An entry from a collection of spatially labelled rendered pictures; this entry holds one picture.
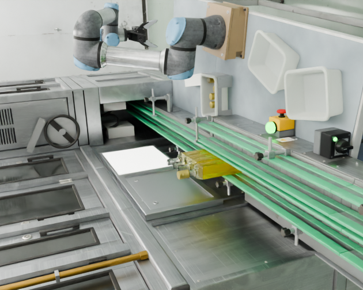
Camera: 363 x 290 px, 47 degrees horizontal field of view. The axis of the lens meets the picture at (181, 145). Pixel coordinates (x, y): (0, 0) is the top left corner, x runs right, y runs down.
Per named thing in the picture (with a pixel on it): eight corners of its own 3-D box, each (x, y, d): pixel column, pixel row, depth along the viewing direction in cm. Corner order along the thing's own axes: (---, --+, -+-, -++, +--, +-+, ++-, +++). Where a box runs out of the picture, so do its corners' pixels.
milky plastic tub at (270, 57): (292, 94, 159) (273, 96, 156) (264, 65, 174) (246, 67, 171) (307, 54, 148) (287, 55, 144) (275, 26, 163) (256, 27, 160)
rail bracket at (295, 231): (312, 236, 137) (278, 245, 133) (313, 217, 135) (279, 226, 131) (320, 241, 134) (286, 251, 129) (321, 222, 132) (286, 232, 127)
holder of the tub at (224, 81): (216, 123, 221) (203, 125, 218) (216, 72, 213) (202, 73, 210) (232, 130, 206) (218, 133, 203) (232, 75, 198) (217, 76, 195)
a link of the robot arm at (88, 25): (68, 8, 173) (102, 1, 218) (69, 35, 177) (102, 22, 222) (95, 11, 172) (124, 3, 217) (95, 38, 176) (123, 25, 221)
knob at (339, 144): (345, 151, 132) (353, 154, 129) (334, 153, 130) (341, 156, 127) (346, 138, 131) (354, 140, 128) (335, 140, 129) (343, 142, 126)
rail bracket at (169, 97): (178, 112, 261) (144, 116, 253) (177, 86, 257) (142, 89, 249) (181, 113, 257) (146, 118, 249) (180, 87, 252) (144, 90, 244)
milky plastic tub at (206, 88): (215, 114, 219) (200, 116, 216) (215, 71, 213) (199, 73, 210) (231, 121, 204) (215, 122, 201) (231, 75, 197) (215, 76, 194)
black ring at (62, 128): (80, 144, 261) (45, 149, 253) (77, 111, 255) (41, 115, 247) (82, 146, 256) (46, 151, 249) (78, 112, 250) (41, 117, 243)
